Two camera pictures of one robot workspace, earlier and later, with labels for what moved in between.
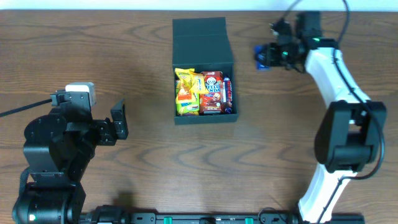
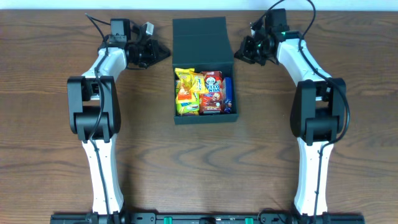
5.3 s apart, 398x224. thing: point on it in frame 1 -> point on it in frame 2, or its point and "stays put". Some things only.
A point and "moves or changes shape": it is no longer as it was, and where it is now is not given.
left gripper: (106, 132) -> (153, 50)
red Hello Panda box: (211, 104) stays put
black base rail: (117, 214) stays put
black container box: (203, 44) stays put
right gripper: (272, 54) -> (249, 50)
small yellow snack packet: (199, 85) stays put
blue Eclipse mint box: (260, 57) moves or changes shape
